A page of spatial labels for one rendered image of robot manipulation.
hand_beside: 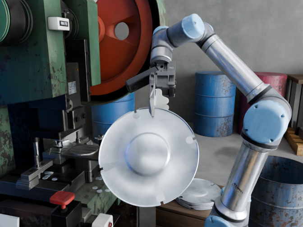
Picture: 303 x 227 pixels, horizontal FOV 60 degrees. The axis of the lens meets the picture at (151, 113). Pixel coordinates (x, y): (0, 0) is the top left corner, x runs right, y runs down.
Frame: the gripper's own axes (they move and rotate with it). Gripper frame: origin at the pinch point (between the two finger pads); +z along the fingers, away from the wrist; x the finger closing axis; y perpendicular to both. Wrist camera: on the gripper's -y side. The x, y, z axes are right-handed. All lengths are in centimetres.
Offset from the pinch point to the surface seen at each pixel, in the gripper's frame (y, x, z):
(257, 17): 121, 197, -283
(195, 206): 19, 85, 9
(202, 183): 25, 101, -9
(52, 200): -31.2, 15.6, 24.0
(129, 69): -18, 38, -49
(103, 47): -33, 34, -62
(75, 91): -37, 24, -25
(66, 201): -26.7, 15.5, 23.9
